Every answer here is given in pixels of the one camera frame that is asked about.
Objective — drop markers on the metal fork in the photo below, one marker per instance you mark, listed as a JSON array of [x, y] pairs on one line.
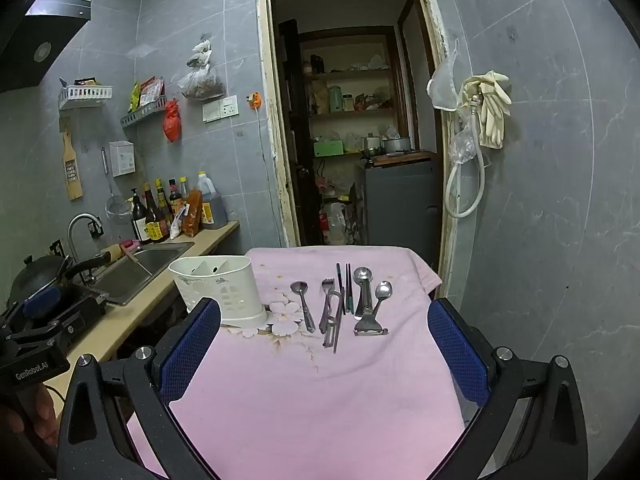
[[327, 285]]

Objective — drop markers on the white mesh bag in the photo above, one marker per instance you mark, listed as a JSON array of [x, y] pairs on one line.
[[442, 87]]

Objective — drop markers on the wooden board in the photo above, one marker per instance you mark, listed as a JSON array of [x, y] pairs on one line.
[[405, 158]]

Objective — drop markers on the white wall box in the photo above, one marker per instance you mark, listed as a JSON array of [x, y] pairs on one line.
[[122, 159]]

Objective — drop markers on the beige kitchen counter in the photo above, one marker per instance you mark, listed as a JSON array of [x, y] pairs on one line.
[[125, 325]]

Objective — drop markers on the pile of plastic bags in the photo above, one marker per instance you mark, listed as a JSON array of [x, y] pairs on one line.
[[337, 222]]

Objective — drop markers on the metal scoop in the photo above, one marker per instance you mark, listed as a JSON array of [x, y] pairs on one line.
[[361, 276]]

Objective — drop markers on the orange wall plug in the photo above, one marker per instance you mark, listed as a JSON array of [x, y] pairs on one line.
[[255, 99]]

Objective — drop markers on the red white seasoning packet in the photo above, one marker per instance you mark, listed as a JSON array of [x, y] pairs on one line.
[[151, 91]]

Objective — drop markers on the person's left hand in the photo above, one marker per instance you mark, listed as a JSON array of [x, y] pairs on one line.
[[44, 412]]

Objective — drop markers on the white wall basket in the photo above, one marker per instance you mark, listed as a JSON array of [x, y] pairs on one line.
[[85, 94]]

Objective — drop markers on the orange food packet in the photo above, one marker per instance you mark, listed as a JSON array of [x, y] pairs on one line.
[[192, 215]]

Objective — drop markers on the grey plastic bag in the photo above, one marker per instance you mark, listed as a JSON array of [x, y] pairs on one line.
[[200, 85]]

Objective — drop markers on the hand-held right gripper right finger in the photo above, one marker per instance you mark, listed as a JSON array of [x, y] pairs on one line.
[[457, 355]]

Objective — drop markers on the white wall socket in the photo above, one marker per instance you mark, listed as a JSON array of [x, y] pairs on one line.
[[229, 107]]

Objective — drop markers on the green canister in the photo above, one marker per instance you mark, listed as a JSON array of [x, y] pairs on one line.
[[334, 100]]

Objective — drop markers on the metal faucet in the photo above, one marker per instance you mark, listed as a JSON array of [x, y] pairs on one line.
[[77, 222]]

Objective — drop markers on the metal peeler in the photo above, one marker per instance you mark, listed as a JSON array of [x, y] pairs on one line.
[[370, 329]]

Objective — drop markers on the grey cabinet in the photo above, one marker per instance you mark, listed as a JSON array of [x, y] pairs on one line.
[[402, 205]]

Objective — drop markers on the tall dark sauce bottle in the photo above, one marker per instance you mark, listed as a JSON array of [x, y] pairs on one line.
[[155, 225]]

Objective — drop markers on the green box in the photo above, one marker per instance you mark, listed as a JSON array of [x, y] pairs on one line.
[[328, 148]]

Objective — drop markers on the red plastic bag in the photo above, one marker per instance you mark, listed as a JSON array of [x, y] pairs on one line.
[[171, 122]]

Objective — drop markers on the black range hood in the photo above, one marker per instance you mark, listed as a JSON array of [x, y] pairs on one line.
[[40, 35]]

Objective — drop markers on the metal spoon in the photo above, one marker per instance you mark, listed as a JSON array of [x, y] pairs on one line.
[[299, 289], [383, 290]]

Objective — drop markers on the wooden door frame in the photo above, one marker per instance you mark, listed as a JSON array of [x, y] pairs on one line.
[[275, 110]]

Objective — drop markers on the white wall switch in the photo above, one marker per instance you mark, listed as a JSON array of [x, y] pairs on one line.
[[211, 111]]

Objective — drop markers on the yellow cap sauce bottle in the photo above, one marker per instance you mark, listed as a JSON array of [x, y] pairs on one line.
[[161, 200]]

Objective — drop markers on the cream rubber gloves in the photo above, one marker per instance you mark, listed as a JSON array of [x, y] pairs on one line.
[[492, 110]]

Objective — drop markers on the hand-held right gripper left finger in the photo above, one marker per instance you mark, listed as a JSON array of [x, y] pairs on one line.
[[192, 345]]

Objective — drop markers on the dark chopstick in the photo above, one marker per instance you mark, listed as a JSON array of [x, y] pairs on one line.
[[349, 285], [340, 285]]

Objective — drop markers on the white food packet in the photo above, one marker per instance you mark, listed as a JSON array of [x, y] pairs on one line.
[[177, 225]]

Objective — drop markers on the black wall outlet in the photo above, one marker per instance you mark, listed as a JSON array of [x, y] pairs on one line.
[[96, 229]]

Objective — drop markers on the grey wall rack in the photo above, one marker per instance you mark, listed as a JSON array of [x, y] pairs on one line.
[[142, 115]]

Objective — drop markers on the clear plastic bag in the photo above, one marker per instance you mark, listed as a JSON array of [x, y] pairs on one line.
[[462, 147]]

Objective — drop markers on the pink floral cloth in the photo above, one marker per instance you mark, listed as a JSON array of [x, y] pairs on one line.
[[310, 400]]

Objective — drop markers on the metal pot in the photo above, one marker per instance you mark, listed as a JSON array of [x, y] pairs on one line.
[[397, 146]]

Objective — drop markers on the metal mesh strainer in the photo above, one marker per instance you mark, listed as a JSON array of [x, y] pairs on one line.
[[117, 207]]

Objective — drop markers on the clear yellow cap bottle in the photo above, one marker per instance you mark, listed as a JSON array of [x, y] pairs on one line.
[[184, 190]]

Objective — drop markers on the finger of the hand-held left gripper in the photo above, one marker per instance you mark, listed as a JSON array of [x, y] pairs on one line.
[[37, 332], [44, 302]]

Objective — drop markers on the wooden storage shelf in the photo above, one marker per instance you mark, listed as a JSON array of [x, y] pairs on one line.
[[350, 77]]

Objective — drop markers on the black cap sauce bottle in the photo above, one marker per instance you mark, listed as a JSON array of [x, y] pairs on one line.
[[175, 197]]

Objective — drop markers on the stainless steel sink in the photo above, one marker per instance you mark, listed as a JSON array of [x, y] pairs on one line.
[[145, 265]]

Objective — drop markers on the dark pump bottle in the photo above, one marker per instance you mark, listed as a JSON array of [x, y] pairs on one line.
[[139, 222]]

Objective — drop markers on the black gas stove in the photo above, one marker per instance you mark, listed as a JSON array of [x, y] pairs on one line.
[[82, 316]]

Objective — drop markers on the black wok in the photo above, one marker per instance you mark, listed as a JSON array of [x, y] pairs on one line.
[[40, 275]]

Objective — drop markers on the yellow green snack packet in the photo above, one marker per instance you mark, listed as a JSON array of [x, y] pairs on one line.
[[134, 97]]

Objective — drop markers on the wooden grater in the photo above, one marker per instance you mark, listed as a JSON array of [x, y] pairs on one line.
[[72, 170]]

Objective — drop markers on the white utensil holder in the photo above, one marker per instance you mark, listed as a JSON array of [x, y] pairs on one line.
[[235, 290]]

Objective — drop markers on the large dark liquid jug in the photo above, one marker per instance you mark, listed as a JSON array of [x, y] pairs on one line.
[[212, 210]]

